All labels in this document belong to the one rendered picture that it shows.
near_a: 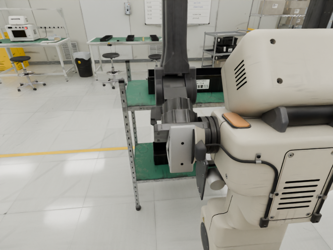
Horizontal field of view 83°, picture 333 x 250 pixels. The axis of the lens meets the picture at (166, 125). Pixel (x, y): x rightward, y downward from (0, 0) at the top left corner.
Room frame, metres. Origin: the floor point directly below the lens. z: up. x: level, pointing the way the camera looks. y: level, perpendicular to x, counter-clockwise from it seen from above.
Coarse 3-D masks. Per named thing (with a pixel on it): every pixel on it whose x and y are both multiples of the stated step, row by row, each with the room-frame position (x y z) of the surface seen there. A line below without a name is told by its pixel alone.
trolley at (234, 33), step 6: (240, 30) 4.67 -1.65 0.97; (246, 30) 4.48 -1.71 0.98; (204, 36) 4.45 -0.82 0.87; (216, 36) 4.03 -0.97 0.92; (222, 36) 4.08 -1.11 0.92; (228, 36) 4.13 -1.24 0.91; (234, 36) 4.71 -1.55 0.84; (204, 42) 4.45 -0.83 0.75; (216, 42) 4.04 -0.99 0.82; (210, 54) 4.16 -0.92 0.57; (216, 54) 4.03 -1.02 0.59; (222, 54) 4.10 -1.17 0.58; (228, 54) 4.15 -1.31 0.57; (204, 66) 4.50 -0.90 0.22; (210, 66) 4.51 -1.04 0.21
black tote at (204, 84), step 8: (152, 72) 1.28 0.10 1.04; (200, 72) 1.31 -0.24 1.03; (208, 72) 1.31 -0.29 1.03; (216, 72) 1.32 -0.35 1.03; (152, 80) 1.11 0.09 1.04; (200, 80) 1.14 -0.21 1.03; (208, 80) 1.14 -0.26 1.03; (216, 80) 1.15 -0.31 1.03; (152, 88) 1.11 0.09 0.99; (200, 88) 1.14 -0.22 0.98; (208, 88) 1.15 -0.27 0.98; (216, 88) 1.15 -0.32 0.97
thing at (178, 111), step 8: (168, 104) 0.38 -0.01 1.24; (176, 104) 0.38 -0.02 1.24; (184, 104) 0.38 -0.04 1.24; (168, 112) 0.36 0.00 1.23; (176, 112) 0.35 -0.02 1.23; (184, 112) 0.36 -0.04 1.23; (192, 112) 0.37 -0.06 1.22; (168, 120) 0.35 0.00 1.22; (176, 120) 0.34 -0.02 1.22; (184, 120) 0.34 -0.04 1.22; (192, 120) 0.35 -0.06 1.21; (160, 128) 0.32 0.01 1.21; (168, 128) 0.32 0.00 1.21; (160, 136) 0.34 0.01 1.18
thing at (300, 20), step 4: (300, 0) 5.77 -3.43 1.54; (304, 0) 5.64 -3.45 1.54; (308, 0) 5.56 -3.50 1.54; (308, 4) 5.57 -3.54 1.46; (288, 20) 5.70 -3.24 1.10; (292, 20) 5.57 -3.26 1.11; (300, 20) 5.60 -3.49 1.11; (288, 24) 5.66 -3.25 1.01; (292, 24) 5.57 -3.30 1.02; (296, 24) 5.59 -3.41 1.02; (300, 24) 5.61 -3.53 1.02
